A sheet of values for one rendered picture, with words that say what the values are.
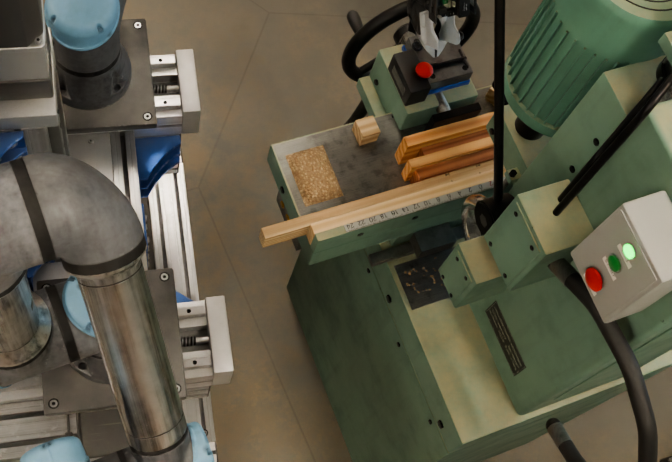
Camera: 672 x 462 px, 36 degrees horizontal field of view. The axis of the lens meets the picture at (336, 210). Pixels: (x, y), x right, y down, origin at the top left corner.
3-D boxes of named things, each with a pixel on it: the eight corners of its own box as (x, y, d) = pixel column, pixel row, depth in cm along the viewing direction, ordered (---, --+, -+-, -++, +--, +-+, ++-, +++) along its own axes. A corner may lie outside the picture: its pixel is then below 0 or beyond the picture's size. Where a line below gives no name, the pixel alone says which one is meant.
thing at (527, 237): (530, 220, 149) (569, 177, 135) (556, 276, 146) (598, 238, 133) (479, 236, 147) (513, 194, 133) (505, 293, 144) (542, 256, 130)
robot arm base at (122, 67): (47, 112, 179) (42, 84, 170) (42, 39, 184) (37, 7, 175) (135, 107, 182) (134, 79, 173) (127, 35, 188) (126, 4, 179)
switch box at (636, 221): (608, 239, 130) (666, 188, 116) (643, 310, 127) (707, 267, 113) (567, 252, 129) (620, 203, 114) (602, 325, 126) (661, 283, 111)
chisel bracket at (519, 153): (517, 120, 175) (534, 96, 167) (552, 191, 171) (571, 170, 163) (479, 131, 173) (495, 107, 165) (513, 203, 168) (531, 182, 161)
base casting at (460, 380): (530, 112, 209) (546, 90, 201) (658, 373, 191) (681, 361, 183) (329, 169, 196) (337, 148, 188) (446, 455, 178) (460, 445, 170)
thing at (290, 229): (569, 144, 185) (577, 134, 181) (574, 154, 184) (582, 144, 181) (258, 237, 168) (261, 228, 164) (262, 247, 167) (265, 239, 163)
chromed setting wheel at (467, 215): (465, 210, 170) (488, 179, 158) (496, 277, 166) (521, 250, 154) (449, 214, 169) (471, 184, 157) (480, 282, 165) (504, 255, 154)
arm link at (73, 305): (159, 342, 156) (160, 316, 144) (73, 373, 152) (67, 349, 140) (133, 272, 160) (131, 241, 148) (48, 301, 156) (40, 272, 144)
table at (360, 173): (538, 38, 200) (548, 21, 195) (606, 173, 191) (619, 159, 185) (247, 114, 183) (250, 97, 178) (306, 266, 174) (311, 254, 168)
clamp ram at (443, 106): (450, 97, 184) (464, 72, 176) (467, 133, 182) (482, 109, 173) (406, 109, 181) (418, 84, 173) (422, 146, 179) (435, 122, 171)
